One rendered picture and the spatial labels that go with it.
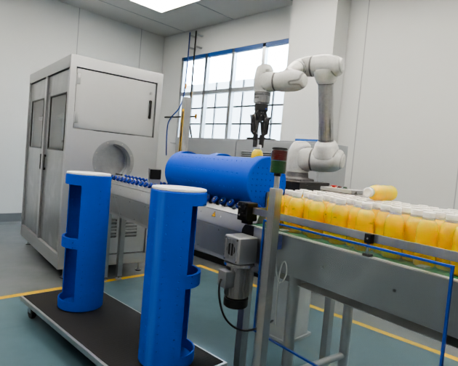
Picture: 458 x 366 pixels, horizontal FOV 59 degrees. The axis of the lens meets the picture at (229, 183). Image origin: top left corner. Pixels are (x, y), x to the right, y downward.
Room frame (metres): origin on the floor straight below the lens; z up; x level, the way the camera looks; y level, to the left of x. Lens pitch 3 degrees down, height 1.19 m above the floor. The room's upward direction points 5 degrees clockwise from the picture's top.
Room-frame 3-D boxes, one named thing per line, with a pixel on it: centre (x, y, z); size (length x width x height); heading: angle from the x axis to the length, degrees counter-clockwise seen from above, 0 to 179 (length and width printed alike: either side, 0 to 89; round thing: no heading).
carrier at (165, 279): (2.06, 0.25, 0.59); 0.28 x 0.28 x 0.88
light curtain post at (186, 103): (3.51, 0.42, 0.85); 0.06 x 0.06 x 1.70; 38
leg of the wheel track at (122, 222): (3.78, 0.95, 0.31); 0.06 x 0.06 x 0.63; 38
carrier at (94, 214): (2.68, 0.92, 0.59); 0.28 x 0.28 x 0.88
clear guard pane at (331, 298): (1.46, -0.41, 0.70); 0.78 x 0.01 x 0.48; 38
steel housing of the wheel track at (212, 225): (2.96, 0.41, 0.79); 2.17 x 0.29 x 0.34; 38
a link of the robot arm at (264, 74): (2.25, -0.15, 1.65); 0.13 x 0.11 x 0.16; 59
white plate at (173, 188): (2.06, 0.25, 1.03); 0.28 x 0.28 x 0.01
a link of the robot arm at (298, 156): (2.87, -0.48, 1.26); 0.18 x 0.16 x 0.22; 59
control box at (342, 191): (2.14, -0.59, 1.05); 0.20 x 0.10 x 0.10; 38
